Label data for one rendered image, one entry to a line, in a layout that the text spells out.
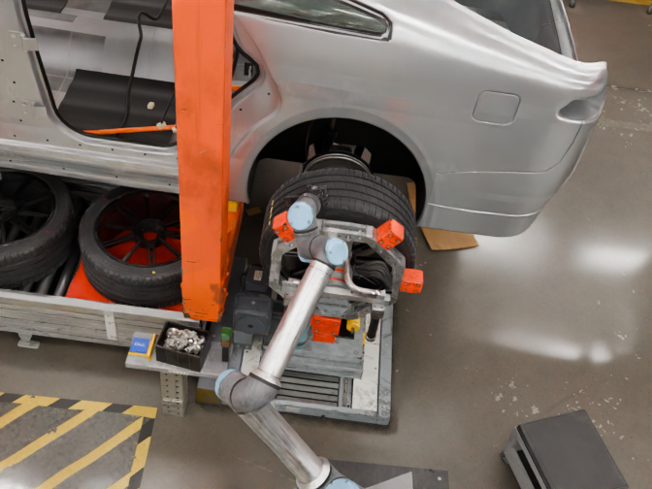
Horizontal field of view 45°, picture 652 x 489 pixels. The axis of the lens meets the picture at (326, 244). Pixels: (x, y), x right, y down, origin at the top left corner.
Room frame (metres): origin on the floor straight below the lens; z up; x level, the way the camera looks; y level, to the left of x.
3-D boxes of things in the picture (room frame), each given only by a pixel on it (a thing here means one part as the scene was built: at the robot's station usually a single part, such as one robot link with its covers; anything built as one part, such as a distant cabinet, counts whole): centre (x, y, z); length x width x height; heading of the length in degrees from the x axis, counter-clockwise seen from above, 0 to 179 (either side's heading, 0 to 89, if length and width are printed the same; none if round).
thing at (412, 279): (2.13, -0.37, 0.85); 0.09 x 0.08 x 0.07; 93
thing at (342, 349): (2.28, -0.05, 0.32); 0.40 x 0.30 x 0.28; 93
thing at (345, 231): (2.11, -0.06, 0.85); 0.54 x 0.07 x 0.54; 93
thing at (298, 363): (2.28, -0.02, 0.13); 0.50 x 0.36 x 0.10; 93
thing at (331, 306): (2.04, -0.06, 0.85); 0.21 x 0.14 x 0.14; 3
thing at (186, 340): (1.85, 0.52, 0.51); 0.20 x 0.14 x 0.13; 83
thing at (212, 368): (1.85, 0.54, 0.44); 0.43 x 0.17 x 0.03; 93
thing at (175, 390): (1.85, 0.57, 0.21); 0.10 x 0.10 x 0.42; 3
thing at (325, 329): (2.15, -0.06, 0.48); 0.16 x 0.12 x 0.17; 3
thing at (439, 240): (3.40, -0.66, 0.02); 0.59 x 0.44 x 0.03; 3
